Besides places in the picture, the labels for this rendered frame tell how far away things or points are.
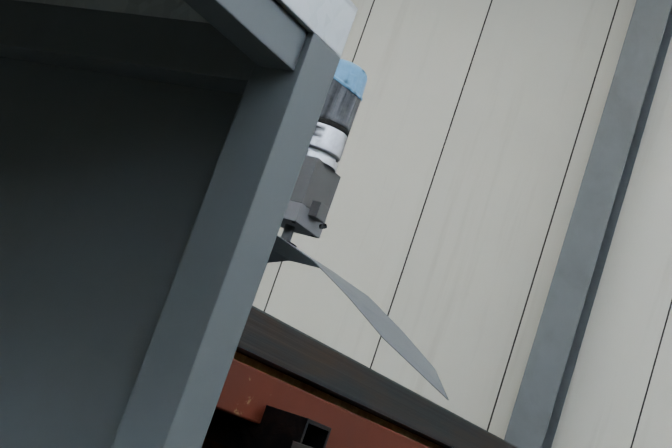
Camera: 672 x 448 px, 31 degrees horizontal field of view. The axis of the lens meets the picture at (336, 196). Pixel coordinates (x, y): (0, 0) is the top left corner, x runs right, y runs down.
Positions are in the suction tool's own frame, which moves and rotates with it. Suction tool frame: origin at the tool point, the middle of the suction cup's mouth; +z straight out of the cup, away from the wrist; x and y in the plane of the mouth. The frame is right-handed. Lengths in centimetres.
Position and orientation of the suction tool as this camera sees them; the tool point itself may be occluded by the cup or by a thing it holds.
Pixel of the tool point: (279, 255)
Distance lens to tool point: 182.3
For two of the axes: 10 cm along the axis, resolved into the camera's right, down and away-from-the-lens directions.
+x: -8.6, -1.9, 4.8
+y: 4.0, 3.4, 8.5
